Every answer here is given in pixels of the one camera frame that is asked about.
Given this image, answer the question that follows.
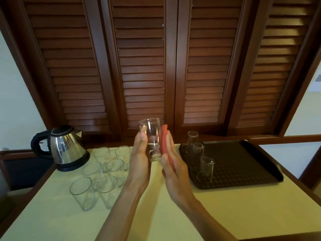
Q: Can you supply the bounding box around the red cloth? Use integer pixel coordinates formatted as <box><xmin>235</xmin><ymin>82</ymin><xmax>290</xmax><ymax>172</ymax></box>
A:
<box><xmin>159</xmin><ymin>124</ymin><xmax>176</xmax><ymax>171</ymax></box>

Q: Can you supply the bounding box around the dark brown textured tray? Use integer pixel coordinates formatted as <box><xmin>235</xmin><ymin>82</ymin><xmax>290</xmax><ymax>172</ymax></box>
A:
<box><xmin>178</xmin><ymin>140</ymin><xmax>284</xmax><ymax>190</ymax></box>

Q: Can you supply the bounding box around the white paper notice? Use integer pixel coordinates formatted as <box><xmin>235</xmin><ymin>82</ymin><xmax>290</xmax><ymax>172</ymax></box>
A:
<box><xmin>310</xmin><ymin>61</ymin><xmax>321</xmax><ymax>93</ymax></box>

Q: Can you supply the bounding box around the person's left hand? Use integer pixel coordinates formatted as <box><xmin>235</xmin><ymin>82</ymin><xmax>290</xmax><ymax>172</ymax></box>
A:
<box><xmin>125</xmin><ymin>125</ymin><xmax>152</xmax><ymax>196</ymax></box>

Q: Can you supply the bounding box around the group of clear glasses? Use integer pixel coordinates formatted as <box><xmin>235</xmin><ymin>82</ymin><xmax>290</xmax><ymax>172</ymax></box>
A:
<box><xmin>69</xmin><ymin>146</ymin><xmax>131</xmax><ymax>212</ymax></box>

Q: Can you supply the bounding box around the person's right hand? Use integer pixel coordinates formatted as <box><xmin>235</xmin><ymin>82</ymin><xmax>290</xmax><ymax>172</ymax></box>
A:
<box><xmin>160</xmin><ymin>130</ymin><xmax>198</xmax><ymax>209</ymax></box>

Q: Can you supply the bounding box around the brown wooden wall rail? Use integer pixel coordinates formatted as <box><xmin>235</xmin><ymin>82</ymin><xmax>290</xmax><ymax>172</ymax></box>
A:
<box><xmin>248</xmin><ymin>135</ymin><xmax>321</xmax><ymax>146</ymax></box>

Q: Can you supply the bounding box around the person's left forearm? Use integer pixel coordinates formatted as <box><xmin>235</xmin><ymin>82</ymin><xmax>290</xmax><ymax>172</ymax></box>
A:
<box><xmin>95</xmin><ymin>183</ymin><xmax>143</xmax><ymax>241</ymax></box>

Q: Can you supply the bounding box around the steel electric kettle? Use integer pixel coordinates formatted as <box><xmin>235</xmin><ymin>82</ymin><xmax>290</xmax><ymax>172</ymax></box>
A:
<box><xmin>56</xmin><ymin>152</ymin><xmax>91</xmax><ymax>172</ymax></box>
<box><xmin>30</xmin><ymin>125</ymin><xmax>91</xmax><ymax>172</ymax></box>

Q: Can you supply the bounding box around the brown wooden door frame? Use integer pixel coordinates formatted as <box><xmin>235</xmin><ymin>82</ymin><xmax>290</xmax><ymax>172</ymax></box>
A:
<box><xmin>300</xmin><ymin>145</ymin><xmax>321</xmax><ymax>190</ymax></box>

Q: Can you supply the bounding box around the brown louvered wooden shutter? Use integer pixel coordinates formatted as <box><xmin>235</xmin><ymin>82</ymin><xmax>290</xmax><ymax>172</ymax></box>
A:
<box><xmin>99</xmin><ymin>0</ymin><xmax>179</xmax><ymax>137</ymax></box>
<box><xmin>174</xmin><ymin>0</ymin><xmax>264</xmax><ymax>135</ymax></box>
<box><xmin>5</xmin><ymin>0</ymin><xmax>123</xmax><ymax>138</ymax></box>
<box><xmin>225</xmin><ymin>0</ymin><xmax>321</xmax><ymax>136</ymax></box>

